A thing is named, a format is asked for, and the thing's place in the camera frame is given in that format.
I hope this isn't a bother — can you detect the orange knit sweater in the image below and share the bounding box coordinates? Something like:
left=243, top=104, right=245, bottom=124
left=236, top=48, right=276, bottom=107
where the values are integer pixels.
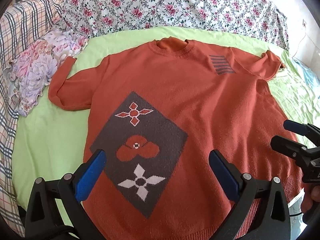
left=48, top=37, right=303, bottom=239

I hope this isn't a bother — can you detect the floral rose quilt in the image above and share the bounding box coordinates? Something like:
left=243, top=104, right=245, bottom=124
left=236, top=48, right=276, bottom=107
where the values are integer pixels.
left=62, top=0, right=289, bottom=50

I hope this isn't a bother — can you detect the light green bed sheet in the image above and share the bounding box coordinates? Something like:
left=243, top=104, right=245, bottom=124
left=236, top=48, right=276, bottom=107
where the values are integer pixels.
left=13, top=27, right=319, bottom=207

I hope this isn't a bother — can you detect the person's right hand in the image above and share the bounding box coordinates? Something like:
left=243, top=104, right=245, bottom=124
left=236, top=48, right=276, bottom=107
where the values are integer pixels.
left=300, top=184, right=320, bottom=213

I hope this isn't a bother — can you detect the plaid checked blanket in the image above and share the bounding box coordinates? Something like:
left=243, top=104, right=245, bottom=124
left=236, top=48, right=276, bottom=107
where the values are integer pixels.
left=1, top=0, right=63, bottom=239

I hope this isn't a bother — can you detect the pastel floral pillow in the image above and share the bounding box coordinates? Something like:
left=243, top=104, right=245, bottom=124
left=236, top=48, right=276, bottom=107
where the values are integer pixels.
left=4, top=28, right=88, bottom=117

